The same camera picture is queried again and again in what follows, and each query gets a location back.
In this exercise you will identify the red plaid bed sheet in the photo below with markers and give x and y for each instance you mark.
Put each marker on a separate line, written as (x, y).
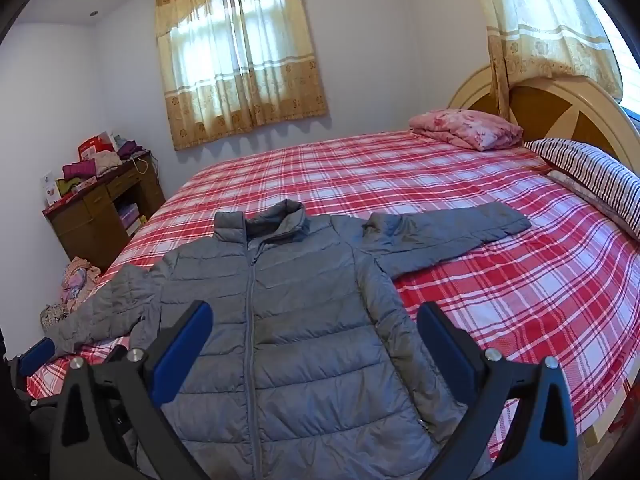
(568, 286)

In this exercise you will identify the clothes pile on floor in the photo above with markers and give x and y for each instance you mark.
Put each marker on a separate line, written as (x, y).
(79, 281)

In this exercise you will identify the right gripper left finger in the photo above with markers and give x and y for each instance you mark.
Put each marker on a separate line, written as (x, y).
(155, 377)

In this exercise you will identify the boxes under desk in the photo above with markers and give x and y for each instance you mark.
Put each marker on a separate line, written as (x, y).
(132, 219)

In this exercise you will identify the white card on desk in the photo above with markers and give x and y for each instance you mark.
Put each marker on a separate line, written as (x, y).
(49, 186)

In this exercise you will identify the cream wooden headboard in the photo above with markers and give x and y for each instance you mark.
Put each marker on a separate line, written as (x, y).
(575, 108)

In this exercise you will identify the clothes pile on desk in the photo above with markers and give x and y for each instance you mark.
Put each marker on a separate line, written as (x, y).
(97, 156)

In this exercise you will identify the grey puffer jacket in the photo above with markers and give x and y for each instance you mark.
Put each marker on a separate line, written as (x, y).
(313, 369)

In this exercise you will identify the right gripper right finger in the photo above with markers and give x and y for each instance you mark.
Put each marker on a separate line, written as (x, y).
(541, 442)

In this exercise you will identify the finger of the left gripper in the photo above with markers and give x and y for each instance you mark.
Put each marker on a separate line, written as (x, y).
(25, 365)

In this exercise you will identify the beige side window curtain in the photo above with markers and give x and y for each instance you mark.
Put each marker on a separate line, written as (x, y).
(532, 39)

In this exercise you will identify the pink floral folded blanket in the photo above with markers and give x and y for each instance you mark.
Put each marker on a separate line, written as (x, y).
(471, 129)

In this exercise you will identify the brown wooden desk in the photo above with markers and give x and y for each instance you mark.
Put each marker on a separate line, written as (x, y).
(88, 224)

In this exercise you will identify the striped pillow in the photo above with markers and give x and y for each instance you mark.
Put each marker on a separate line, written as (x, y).
(595, 177)

